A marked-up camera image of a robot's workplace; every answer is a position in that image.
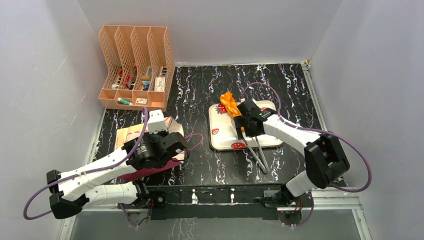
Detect peach plastic file organizer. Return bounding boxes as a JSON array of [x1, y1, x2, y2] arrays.
[[98, 25, 175, 111]]

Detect green white tube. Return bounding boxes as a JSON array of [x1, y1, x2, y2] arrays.
[[117, 97, 133, 106]]

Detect orange braided fake bread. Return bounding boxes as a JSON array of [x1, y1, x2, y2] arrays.
[[219, 92, 242, 128]]

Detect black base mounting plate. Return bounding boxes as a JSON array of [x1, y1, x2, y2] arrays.
[[117, 183, 314, 228]]

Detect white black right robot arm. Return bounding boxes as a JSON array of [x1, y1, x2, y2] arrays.
[[234, 99, 350, 207]]

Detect small white card box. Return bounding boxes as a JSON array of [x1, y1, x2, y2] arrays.
[[134, 98, 148, 105]]

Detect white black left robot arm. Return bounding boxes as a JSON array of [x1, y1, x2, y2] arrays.
[[46, 132, 189, 219]]

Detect pink paper gift bag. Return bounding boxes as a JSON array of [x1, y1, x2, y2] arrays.
[[115, 116, 198, 181]]

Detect aluminium frame rail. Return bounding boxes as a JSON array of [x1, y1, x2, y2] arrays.
[[64, 188, 364, 213]]

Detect silver metal tongs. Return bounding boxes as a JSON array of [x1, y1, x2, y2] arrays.
[[234, 125, 270, 174]]

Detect strawberry print metal tray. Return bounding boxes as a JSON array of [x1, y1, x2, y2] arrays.
[[207, 103, 283, 151]]

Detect white medicine box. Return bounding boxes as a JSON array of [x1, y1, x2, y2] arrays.
[[154, 77, 166, 92]]

